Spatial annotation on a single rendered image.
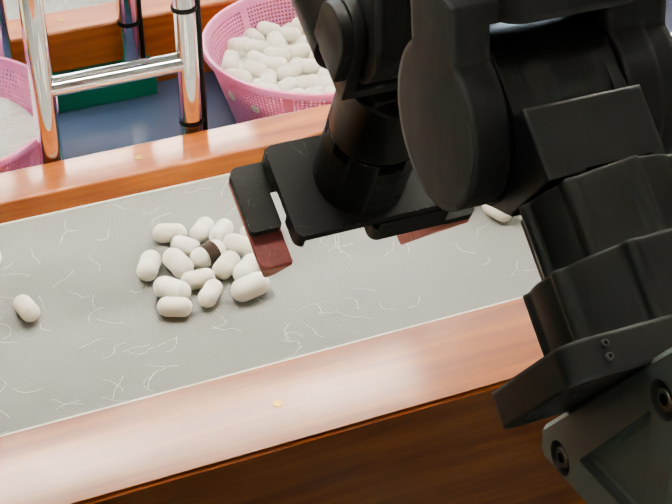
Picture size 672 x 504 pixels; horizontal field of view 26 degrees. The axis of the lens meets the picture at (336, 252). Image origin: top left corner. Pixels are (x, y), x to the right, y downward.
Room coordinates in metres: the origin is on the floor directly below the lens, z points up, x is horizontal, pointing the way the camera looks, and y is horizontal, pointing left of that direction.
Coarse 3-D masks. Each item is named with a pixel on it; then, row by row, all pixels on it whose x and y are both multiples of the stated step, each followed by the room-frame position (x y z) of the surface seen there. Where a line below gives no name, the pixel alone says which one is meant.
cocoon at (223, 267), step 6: (228, 252) 1.09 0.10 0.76; (234, 252) 1.09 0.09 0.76; (222, 258) 1.08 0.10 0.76; (228, 258) 1.08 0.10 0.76; (234, 258) 1.09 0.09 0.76; (216, 264) 1.07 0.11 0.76; (222, 264) 1.07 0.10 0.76; (228, 264) 1.08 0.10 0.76; (234, 264) 1.08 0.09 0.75; (216, 270) 1.07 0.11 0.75; (222, 270) 1.07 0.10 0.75; (228, 270) 1.07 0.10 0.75; (216, 276) 1.07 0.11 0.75; (222, 276) 1.07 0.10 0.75; (228, 276) 1.07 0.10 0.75
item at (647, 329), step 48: (576, 192) 0.47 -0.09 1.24; (624, 192) 0.47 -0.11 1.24; (528, 240) 0.50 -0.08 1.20; (576, 240) 0.46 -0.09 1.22; (624, 240) 0.46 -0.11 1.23; (576, 288) 0.45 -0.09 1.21; (624, 288) 0.44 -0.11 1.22; (576, 336) 0.43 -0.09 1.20; (624, 336) 0.42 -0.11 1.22; (528, 384) 0.43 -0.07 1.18; (576, 384) 0.40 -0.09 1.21
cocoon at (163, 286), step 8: (160, 280) 1.05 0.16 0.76; (168, 280) 1.05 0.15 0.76; (176, 280) 1.05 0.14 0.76; (160, 288) 1.04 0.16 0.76; (168, 288) 1.04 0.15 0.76; (176, 288) 1.04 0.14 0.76; (184, 288) 1.04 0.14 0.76; (160, 296) 1.04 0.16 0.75; (168, 296) 1.04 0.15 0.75; (176, 296) 1.03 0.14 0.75; (184, 296) 1.03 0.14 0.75
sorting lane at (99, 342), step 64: (192, 192) 1.22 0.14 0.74; (64, 256) 1.11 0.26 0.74; (128, 256) 1.11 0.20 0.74; (320, 256) 1.11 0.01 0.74; (384, 256) 1.11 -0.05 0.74; (448, 256) 1.11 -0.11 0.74; (512, 256) 1.11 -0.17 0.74; (0, 320) 1.01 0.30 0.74; (64, 320) 1.01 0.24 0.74; (128, 320) 1.01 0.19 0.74; (192, 320) 1.01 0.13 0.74; (256, 320) 1.01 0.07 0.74; (320, 320) 1.01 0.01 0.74; (384, 320) 1.01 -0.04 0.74; (0, 384) 0.93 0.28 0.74; (64, 384) 0.93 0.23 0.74; (128, 384) 0.93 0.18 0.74; (192, 384) 0.93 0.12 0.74
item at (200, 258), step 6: (210, 240) 1.11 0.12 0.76; (216, 240) 1.11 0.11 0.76; (222, 246) 1.10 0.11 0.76; (192, 252) 1.09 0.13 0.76; (198, 252) 1.09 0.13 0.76; (204, 252) 1.09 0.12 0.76; (222, 252) 1.10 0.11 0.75; (192, 258) 1.09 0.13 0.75; (198, 258) 1.09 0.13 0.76; (204, 258) 1.09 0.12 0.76; (198, 264) 1.08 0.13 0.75; (204, 264) 1.08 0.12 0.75; (210, 264) 1.09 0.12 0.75
